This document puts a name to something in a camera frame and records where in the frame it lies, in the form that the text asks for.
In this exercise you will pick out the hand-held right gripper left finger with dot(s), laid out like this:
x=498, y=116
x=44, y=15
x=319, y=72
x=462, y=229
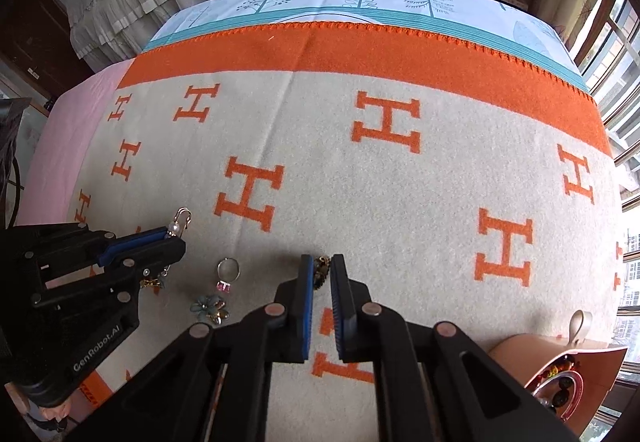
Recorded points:
x=304, y=317

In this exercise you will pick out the small gold pendant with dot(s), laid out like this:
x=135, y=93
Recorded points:
x=321, y=274

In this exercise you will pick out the orange cardboard box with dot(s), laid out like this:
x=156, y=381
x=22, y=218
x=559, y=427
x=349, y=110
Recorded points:
x=520, y=357

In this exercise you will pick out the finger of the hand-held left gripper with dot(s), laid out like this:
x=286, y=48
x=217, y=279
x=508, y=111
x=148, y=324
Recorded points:
x=150, y=257
x=135, y=242

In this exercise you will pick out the pink bed sheet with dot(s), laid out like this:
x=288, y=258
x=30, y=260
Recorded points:
x=65, y=147

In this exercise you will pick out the small flower earring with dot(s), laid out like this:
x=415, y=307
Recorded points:
x=205, y=307

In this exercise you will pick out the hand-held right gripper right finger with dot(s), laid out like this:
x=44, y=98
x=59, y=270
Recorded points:
x=339, y=317

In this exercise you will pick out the dark wooden door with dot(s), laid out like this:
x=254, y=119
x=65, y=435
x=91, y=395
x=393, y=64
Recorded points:
x=45, y=37

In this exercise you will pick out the orange and cream printed blanket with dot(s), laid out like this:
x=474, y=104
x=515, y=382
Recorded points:
x=400, y=222

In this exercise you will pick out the pearl pin brooch with flowers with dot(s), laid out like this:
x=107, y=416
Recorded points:
x=173, y=229

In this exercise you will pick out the metal window grille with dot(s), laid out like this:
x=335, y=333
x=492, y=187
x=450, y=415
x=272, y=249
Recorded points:
x=622, y=72

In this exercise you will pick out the person's left hand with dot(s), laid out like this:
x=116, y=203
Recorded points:
x=50, y=417

